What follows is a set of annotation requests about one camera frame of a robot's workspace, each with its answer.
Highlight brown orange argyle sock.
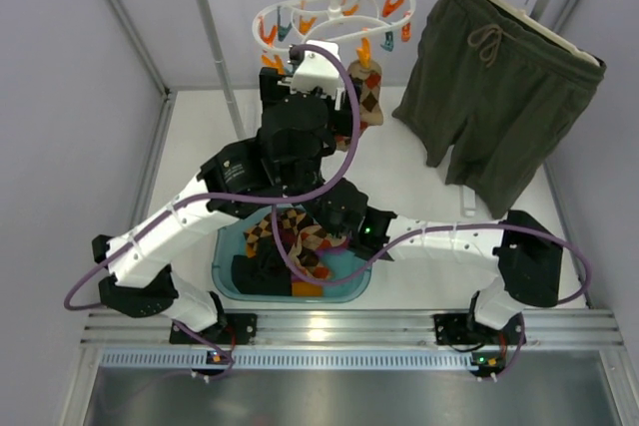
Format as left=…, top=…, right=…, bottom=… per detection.
left=288, top=224, right=347, bottom=280

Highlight brown yellow argyle sock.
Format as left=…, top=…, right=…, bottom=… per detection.
left=244, top=208, right=312, bottom=257

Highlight maroon orange striped sock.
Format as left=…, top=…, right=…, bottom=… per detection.
left=292, top=281, right=323, bottom=298

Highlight beige orange argyle sock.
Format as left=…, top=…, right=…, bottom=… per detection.
left=347, top=60, right=383, bottom=132

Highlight white clip sock hanger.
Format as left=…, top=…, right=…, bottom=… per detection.
left=252, top=0, right=416, bottom=55

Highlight brown beige argyle sock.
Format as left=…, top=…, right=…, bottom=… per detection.
left=334, top=135, right=351, bottom=152

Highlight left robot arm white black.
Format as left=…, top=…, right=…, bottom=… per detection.
left=93, top=66, right=360, bottom=333

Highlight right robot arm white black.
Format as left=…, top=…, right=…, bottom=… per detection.
left=303, top=179, right=563, bottom=330

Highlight beige clothes hanger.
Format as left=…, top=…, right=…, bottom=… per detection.
left=461, top=0, right=608, bottom=66

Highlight black sock in bin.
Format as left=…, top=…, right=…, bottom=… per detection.
left=231, top=255, right=292, bottom=296

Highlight teal plastic bin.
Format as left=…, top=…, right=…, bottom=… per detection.
left=212, top=207, right=370, bottom=303

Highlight olive green shorts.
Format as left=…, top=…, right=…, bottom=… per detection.
left=392, top=0, right=606, bottom=218

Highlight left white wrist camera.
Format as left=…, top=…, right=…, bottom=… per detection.
left=290, top=45, right=342, bottom=98

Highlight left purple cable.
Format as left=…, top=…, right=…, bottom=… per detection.
left=63, top=44, right=361, bottom=380

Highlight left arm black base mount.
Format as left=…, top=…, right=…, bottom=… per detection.
left=169, top=313, right=258, bottom=345

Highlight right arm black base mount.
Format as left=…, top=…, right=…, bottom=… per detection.
left=433, top=313, right=521, bottom=347

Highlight aluminium rail frame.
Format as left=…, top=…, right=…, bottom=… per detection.
left=81, top=309, right=624, bottom=373

